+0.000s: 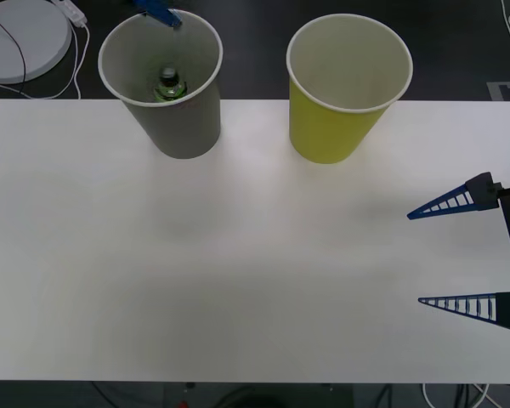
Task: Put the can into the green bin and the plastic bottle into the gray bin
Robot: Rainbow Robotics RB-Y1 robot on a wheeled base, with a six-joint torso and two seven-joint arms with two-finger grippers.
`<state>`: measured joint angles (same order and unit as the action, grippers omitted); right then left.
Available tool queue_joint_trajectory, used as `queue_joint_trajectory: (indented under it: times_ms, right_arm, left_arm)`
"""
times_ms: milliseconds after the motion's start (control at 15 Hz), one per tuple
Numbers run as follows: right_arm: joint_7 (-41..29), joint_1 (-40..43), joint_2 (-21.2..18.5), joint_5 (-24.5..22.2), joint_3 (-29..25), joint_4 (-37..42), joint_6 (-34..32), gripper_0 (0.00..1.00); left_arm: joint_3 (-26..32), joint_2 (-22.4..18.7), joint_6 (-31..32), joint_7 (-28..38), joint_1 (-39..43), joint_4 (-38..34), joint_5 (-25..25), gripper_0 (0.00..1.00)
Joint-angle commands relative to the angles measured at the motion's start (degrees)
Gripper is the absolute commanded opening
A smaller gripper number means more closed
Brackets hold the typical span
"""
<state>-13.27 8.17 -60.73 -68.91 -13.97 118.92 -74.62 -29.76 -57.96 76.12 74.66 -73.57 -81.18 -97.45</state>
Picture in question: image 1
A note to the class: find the white round disc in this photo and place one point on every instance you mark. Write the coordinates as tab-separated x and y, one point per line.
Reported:
38	38

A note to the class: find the grey waste bin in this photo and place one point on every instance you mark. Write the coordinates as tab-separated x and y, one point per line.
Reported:
183	127

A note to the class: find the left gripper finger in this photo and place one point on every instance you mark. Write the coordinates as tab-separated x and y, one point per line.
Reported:
159	12

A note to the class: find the white power strip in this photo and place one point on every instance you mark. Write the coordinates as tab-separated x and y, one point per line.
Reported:
73	10

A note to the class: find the green plastic bottle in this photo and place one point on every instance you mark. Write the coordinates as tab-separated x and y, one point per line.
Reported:
169	87

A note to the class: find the yellow-green waste bin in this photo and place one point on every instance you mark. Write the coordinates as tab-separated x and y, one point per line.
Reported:
323	127

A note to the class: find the grey floor plate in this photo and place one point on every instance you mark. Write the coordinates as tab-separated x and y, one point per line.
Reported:
506	91

